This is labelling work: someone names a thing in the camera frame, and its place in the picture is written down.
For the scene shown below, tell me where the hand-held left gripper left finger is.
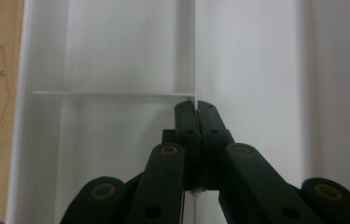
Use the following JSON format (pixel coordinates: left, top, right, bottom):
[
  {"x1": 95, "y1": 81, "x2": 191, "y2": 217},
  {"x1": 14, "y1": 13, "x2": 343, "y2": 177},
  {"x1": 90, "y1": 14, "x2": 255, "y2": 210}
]
[{"x1": 174, "y1": 100, "x2": 203, "y2": 191}]

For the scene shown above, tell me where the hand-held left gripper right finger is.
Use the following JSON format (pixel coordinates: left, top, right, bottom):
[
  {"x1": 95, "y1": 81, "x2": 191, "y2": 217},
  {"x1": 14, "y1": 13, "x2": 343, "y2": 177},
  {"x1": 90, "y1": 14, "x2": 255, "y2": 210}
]
[{"x1": 197, "y1": 100, "x2": 235, "y2": 191}]

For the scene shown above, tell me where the white divided plastic tray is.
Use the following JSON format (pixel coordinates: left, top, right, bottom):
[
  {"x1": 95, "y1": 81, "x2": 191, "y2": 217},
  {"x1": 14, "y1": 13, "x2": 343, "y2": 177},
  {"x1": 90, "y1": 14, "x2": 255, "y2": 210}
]
[{"x1": 5, "y1": 0, "x2": 350, "y2": 224}]

